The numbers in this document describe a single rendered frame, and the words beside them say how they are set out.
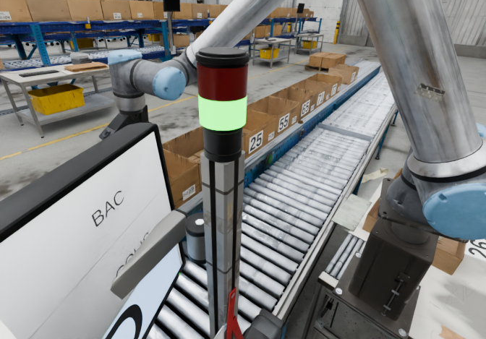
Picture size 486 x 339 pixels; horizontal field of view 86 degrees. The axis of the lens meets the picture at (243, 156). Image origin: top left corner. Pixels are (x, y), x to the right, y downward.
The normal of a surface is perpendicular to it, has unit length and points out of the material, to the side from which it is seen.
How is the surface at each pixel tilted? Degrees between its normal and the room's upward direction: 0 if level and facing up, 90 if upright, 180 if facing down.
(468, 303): 0
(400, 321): 0
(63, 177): 4
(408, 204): 74
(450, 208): 96
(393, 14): 99
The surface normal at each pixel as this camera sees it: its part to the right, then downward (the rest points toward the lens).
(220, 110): -0.04, 0.50
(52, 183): -0.04, -0.87
